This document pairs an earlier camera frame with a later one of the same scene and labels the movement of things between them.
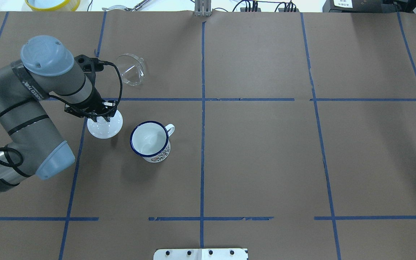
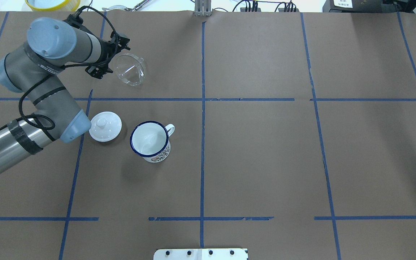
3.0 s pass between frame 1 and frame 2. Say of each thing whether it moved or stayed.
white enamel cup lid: stayed
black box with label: stayed
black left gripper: moved
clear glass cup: stayed
